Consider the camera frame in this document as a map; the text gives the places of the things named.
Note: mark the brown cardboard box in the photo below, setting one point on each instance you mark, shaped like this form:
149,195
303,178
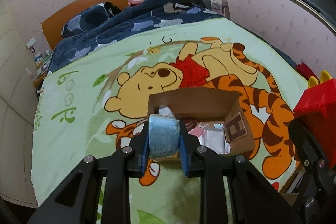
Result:
215,108

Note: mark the red toy box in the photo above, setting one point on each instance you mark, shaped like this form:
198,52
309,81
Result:
316,108

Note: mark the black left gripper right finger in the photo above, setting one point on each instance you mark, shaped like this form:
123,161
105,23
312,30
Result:
202,162

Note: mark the light blue towel roll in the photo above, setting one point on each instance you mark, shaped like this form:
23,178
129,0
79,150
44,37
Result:
164,136

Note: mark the bedside clutter shelf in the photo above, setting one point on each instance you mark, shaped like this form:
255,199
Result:
42,63

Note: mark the white cotton pads plastic bag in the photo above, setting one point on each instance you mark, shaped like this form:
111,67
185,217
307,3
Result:
215,140

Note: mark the dark blue pillow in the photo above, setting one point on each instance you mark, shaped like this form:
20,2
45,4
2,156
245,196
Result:
89,19

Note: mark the green cartoon fleece blanket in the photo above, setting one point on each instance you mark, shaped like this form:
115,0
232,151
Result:
79,112

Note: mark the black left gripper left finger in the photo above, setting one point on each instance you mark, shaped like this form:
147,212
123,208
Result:
117,169

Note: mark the dark blue quilt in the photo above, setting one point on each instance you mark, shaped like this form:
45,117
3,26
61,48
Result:
149,15

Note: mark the white cloth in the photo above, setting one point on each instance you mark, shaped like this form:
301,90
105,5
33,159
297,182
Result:
166,111

